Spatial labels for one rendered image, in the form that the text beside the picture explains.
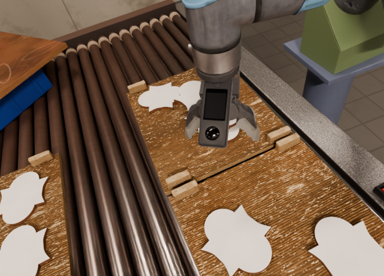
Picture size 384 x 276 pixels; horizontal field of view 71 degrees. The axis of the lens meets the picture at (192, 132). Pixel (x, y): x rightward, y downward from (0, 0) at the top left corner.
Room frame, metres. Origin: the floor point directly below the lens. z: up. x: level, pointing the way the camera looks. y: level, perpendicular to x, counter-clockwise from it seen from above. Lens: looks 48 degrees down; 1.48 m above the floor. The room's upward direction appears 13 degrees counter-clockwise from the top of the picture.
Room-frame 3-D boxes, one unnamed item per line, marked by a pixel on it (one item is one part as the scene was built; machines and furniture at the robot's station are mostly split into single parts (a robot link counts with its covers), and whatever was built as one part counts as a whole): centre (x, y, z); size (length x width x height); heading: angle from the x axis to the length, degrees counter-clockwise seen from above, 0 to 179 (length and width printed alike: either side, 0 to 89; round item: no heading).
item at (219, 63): (0.36, -0.06, 1.25); 0.08 x 0.08 x 0.05
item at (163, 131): (0.56, -0.03, 0.93); 0.41 x 0.35 x 0.02; 12
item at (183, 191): (0.31, 0.04, 0.95); 0.06 x 0.02 x 0.03; 103
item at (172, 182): (0.34, 0.06, 0.95); 0.06 x 0.02 x 0.03; 102
